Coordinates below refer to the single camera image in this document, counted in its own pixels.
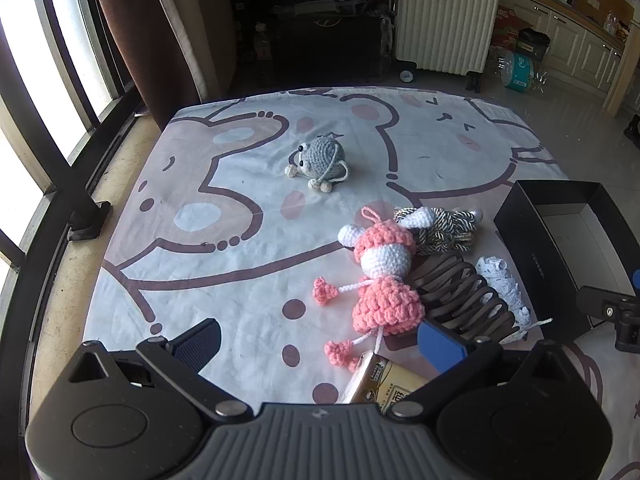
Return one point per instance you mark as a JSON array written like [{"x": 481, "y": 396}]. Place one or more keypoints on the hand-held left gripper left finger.
[{"x": 200, "y": 342}]

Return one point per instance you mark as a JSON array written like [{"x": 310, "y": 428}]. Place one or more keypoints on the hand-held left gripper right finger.
[{"x": 440, "y": 347}]

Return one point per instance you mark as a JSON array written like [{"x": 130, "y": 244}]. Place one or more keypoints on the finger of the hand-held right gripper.
[
  {"x": 636, "y": 278},
  {"x": 600, "y": 300}
]

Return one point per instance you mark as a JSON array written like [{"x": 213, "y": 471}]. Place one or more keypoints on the grey hair claw clip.
[{"x": 460, "y": 290}]

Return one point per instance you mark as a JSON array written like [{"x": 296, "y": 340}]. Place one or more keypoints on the yellow tissue pack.
[{"x": 385, "y": 380}]

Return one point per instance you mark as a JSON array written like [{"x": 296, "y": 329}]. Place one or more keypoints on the pink crochet doll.
[{"x": 385, "y": 305}]

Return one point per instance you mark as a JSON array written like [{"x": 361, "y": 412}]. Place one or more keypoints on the black cardboard box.
[{"x": 530, "y": 255}]

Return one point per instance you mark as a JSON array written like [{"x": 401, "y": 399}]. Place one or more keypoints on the grey crochet toy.
[{"x": 322, "y": 157}]

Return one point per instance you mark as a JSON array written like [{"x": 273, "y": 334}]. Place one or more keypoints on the cartoon bear printed blanket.
[{"x": 250, "y": 260}]

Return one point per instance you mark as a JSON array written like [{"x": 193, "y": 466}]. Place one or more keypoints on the pair of black shoes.
[{"x": 634, "y": 130}]

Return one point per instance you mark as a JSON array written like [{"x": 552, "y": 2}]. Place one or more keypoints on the water bottle pack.
[{"x": 520, "y": 72}]

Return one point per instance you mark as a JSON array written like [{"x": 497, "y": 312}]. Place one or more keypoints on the cream kitchen cabinets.
[{"x": 570, "y": 40}]

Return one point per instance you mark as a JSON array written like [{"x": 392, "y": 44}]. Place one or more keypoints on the black window railing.
[{"x": 50, "y": 142}]

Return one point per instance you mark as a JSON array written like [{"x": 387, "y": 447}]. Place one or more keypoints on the clear water bottle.
[{"x": 610, "y": 22}]

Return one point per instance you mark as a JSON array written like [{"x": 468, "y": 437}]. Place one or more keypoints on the red carton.
[{"x": 507, "y": 25}]

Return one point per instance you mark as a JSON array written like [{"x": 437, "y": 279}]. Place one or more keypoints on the clear plastic bottle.
[{"x": 261, "y": 40}]

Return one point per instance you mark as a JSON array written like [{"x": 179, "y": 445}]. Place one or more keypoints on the brown curtain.
[{"x": 145, "y": 35}]

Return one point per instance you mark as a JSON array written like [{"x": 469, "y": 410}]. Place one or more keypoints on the black speaker cabinet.
[{"x": 330, "y": 45}]

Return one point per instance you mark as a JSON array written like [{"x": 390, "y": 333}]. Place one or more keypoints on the white ribbed suitcase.
[{"x": 445, "y": 15}]

